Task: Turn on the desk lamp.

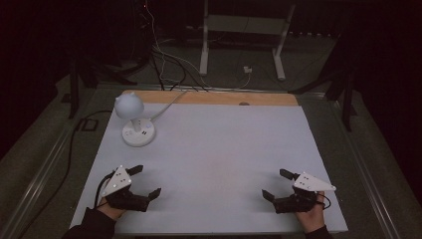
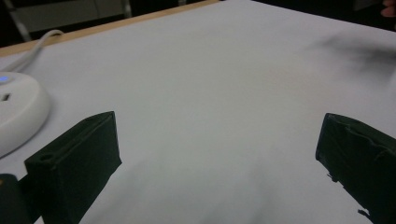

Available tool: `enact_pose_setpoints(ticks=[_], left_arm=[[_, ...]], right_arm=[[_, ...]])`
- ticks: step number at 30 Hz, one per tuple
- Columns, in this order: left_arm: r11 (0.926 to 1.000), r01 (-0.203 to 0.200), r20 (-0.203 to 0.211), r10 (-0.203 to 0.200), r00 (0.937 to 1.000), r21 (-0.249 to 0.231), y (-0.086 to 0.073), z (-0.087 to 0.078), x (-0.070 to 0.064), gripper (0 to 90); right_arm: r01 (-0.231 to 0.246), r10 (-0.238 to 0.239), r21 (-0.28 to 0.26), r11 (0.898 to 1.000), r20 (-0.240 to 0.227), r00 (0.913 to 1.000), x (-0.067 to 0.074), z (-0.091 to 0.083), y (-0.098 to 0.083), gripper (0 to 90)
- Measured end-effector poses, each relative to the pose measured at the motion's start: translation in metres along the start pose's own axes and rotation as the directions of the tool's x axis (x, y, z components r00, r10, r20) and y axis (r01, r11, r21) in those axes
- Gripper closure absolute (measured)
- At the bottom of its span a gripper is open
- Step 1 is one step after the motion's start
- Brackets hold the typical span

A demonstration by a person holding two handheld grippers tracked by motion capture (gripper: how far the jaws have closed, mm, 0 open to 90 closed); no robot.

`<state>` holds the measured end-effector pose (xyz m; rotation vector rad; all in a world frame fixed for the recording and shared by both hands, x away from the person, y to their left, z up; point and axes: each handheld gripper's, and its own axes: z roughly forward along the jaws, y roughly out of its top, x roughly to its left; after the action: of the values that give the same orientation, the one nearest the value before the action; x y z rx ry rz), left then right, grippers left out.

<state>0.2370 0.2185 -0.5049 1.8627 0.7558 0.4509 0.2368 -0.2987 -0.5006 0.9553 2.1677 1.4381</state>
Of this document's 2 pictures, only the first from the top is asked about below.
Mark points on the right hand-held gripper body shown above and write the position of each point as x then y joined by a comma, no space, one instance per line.
300,199

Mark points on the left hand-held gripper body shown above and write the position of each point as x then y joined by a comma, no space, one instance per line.
125,198

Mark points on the person's left hand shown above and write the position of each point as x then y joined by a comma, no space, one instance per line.
111,209

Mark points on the person's right hand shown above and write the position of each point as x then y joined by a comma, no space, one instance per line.
312,217

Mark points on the white desk lamp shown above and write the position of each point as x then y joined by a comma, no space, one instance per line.
132,116

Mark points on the white table mat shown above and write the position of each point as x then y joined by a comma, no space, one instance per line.
215,159

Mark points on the black square floor plate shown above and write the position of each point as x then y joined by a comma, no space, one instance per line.
88,124

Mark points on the black stand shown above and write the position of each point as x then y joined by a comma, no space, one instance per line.
74,89
341,89

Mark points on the white plug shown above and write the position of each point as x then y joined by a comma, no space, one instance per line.
247,69

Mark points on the white metal stand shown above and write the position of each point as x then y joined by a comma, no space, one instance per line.
242,25

